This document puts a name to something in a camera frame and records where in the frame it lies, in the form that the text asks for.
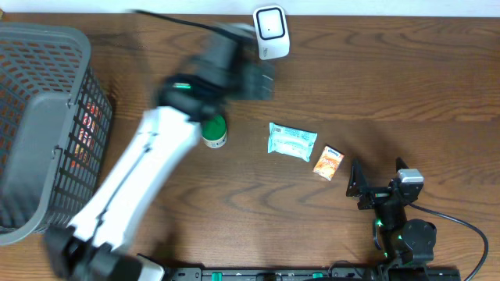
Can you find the green lid white jar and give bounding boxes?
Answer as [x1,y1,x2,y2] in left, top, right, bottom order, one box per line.
[202,115,227,148]

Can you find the red snack package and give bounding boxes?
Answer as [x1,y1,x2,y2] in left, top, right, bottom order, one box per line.
[70,101,104,173]

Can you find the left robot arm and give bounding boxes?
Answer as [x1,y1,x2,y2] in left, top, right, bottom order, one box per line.
[44,57,276,280]

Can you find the teal wet wipes pack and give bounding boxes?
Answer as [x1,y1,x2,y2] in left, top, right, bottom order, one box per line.
[267,123,317,162]

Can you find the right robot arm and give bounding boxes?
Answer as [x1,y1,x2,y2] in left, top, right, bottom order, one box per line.
[346,158,437,280]

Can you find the white barcode scanner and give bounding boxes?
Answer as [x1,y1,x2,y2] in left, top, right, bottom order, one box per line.
[253,5,291,60]

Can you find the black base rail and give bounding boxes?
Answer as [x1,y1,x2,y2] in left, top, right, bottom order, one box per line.
[162,266,460,281]

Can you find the grey plastic mesh basket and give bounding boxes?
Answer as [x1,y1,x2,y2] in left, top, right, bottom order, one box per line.
[1,23,113,245]

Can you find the orange tissue pack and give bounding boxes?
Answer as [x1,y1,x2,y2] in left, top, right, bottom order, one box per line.
[313,146,344,181]

